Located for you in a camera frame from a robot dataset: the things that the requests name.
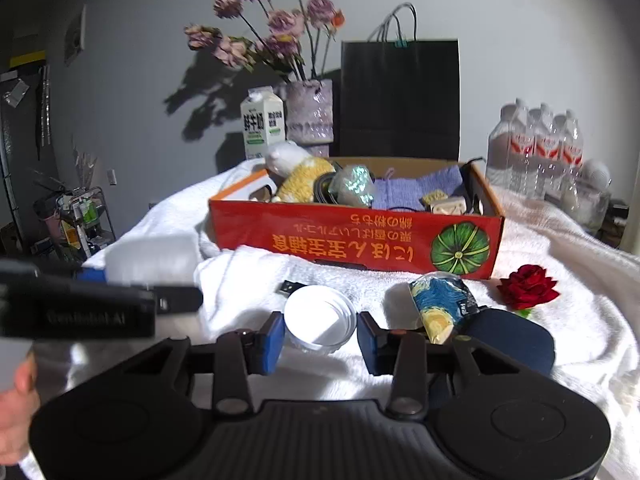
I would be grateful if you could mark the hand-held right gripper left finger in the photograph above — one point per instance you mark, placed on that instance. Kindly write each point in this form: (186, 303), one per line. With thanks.
(270, 342)

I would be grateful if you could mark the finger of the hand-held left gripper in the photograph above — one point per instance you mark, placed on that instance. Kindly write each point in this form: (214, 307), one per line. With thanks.
(177, 299)
(92, 275)

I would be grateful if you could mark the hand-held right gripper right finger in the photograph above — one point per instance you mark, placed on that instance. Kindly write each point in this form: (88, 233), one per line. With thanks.
(370, 345)

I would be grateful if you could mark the white round plastic jar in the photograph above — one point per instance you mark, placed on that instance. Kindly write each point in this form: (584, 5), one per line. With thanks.
(320, 317)

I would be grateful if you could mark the red cardboard box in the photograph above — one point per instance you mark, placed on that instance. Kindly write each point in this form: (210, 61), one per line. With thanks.
(350, 240)

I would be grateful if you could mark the beige plastic device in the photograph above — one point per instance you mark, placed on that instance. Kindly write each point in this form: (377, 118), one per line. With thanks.
(447, 206)

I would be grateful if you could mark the iridescent clear plastic bag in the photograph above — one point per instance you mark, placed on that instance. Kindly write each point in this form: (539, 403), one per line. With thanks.
(352, 185)

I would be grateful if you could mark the yellow plush toy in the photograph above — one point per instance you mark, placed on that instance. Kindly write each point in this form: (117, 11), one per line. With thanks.
(305, 175)

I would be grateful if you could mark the person's left hand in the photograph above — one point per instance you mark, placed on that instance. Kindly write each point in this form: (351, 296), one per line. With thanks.
(20, 410)

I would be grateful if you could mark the blue yellow printed pouch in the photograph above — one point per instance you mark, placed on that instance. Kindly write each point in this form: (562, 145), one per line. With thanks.
(440, 305)

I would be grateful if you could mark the dark blue fabric case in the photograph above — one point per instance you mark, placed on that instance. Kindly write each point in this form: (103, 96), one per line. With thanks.
(510, 340)

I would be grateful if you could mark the red artificial rose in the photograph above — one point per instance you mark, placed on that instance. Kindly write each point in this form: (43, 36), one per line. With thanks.
(527, 285)

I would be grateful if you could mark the white milk carton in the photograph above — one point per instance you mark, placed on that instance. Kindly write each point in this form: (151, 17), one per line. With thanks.
(262, 125)

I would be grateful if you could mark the purple glass vase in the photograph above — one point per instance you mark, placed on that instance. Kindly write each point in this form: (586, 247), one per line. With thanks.
(307, 115)

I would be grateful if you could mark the clear water bottle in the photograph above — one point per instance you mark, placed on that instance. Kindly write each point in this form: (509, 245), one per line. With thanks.
(570, 160)
(507, 155)
(541, 160)

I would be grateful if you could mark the black paper bag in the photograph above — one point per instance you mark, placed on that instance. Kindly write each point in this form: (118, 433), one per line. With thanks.
(400, 100)

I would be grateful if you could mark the clear glass container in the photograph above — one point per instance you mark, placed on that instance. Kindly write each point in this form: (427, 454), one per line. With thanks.
(585, 210)

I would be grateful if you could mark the black electronic box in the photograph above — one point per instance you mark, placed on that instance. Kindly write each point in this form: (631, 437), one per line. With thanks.
(615, 222)

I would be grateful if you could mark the white round speaker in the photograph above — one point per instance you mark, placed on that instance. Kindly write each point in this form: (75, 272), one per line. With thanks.
(595, 172)

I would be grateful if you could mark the dried pink flowers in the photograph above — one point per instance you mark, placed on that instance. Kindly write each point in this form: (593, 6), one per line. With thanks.
(285, 22)

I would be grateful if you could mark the green binder clip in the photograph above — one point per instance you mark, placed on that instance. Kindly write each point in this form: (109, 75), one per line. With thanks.
(400, 43)

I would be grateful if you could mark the white wall socket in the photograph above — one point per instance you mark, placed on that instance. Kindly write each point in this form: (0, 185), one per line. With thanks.
(112, 177)

